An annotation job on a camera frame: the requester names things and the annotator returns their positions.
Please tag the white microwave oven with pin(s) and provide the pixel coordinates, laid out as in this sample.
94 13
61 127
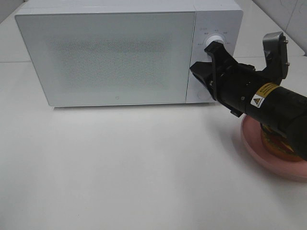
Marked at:
210 17

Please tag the pink round plate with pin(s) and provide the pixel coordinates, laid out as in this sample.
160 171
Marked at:
250 136

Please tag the white upper microwave knob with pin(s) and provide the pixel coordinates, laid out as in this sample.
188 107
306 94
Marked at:
215 38

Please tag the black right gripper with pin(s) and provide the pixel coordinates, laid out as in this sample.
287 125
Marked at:
234 85

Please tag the toy hamburger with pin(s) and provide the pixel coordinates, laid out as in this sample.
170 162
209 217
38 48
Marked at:
277 145

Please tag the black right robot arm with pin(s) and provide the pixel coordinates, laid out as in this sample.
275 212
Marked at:
284 111

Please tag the white microwave door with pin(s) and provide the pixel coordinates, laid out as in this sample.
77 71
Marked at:
110 59

